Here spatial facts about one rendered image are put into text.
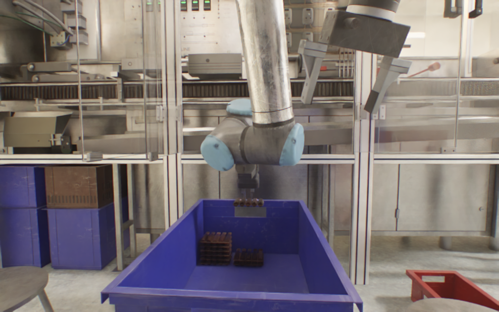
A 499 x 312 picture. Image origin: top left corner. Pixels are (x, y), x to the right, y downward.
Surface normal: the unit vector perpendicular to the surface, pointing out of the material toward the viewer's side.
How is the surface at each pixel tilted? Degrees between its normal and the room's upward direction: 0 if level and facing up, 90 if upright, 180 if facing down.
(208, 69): 90
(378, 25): 114
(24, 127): 79
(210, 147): 123
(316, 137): 90
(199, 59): 90
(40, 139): 90
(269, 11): 103
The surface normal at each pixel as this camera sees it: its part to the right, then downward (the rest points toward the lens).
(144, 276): 1.00, 0.00
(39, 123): -0.04, -0.11
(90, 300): 0.00, -1.00
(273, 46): 0.29, 0.30
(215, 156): -0.46, 0.59
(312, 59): 0.11, 0.47
